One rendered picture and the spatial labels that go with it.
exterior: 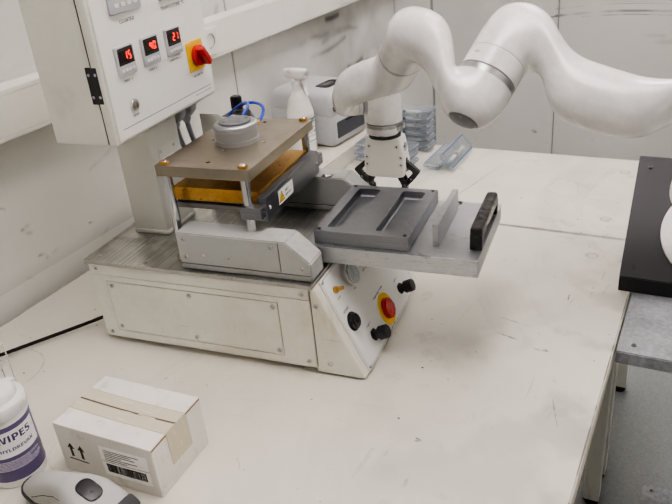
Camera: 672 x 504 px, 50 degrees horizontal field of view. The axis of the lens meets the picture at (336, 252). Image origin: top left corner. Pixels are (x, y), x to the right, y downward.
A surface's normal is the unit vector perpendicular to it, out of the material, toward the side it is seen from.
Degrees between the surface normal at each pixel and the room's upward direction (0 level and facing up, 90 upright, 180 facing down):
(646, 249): 44
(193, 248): 90
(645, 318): 0
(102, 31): 90
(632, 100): 65
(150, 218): 90
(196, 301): 90
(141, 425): 1
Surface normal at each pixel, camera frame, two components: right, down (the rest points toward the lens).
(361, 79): -0.61, 0.04
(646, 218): -0.37, -0.33
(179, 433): 0.91, 0.10
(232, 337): -0.36, 0.46
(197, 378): -0.09, -0.88
